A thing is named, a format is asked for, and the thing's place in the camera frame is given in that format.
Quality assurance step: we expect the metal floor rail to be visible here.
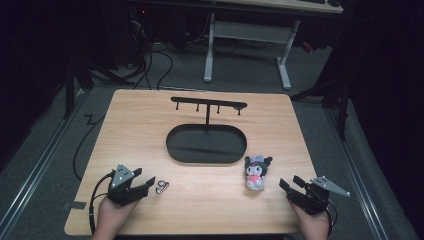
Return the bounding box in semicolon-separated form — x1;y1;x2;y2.
0;89;88;236
323;109;390;240

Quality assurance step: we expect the bundle of black cables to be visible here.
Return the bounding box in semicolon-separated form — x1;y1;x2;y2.
128;19;175;91

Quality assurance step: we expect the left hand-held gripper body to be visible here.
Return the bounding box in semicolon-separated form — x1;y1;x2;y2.
106;163;150;207

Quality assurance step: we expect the black metal stand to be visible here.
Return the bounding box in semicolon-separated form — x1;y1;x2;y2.
62;56;96;120
289;78;353;142

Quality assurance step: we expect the silver carabiner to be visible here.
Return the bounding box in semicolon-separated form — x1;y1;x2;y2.
155;180;170;195

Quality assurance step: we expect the black and white plush toy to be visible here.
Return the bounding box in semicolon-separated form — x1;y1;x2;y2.
244;154;274;192

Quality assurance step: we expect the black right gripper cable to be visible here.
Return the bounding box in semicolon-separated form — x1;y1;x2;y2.
325;199;338;236

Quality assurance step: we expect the black floor cable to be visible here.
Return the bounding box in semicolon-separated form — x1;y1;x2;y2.
72;113;107;182

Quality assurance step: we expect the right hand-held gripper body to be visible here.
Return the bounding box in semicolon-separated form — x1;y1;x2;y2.
289;175;351;216

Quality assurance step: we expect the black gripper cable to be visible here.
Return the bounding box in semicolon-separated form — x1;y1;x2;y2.
325;199;338;236
87;171;116;235

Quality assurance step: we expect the grey tape strip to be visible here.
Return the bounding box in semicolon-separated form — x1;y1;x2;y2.
69;200;88;211

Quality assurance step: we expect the person's left hand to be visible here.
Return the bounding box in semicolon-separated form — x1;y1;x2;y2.
91;196;141;240

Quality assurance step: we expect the person's right hand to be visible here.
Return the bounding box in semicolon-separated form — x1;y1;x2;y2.
289;201;331;240

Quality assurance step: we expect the black hook rack with tray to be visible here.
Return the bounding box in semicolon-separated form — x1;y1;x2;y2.
165;96;249;165

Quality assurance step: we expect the white-legged desk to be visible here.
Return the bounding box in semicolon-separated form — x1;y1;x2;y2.
202;0;344;91

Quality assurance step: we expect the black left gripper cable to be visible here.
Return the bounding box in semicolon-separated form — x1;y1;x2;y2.
87;171;116;235

